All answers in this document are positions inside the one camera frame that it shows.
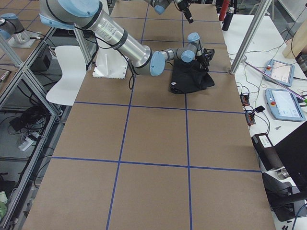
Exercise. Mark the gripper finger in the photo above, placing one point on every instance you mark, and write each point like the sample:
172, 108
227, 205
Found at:
188, 16
204, 66

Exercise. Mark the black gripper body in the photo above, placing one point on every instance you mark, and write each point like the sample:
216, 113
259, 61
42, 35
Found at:
201, 58
183, 6

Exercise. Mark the black graphic t-shirt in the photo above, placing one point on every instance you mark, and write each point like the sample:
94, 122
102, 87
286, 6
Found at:
189, 77

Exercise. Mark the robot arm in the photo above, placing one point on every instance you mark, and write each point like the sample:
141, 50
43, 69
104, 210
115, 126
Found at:
161, 5
90, 15

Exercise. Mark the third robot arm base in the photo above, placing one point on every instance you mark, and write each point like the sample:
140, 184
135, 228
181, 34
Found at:
11, 29

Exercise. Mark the red bottle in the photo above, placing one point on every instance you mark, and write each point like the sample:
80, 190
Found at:
223, 10

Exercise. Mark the black bottle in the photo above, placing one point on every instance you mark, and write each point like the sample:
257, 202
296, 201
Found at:
228, 18

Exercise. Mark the upper teach pendant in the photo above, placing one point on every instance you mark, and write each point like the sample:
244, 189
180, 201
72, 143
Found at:
280, 71

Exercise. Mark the teach pendant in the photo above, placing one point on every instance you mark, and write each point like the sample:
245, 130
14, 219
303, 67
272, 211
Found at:
283, 105
280, 71

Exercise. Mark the lower teach pendant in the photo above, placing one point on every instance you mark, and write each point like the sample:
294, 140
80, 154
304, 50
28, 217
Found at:
283, 105

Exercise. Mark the black monitor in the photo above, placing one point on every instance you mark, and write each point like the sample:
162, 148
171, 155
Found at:
292, 151

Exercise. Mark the white chair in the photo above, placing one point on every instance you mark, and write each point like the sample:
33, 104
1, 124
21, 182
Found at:
73, 67

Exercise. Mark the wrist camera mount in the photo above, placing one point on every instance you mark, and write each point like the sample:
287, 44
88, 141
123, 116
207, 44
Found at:
209, 53

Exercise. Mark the aluminium frame post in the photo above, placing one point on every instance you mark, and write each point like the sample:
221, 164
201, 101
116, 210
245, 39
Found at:
257, 19

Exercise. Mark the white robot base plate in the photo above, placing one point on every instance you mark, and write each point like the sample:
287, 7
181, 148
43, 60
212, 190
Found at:
110, 64

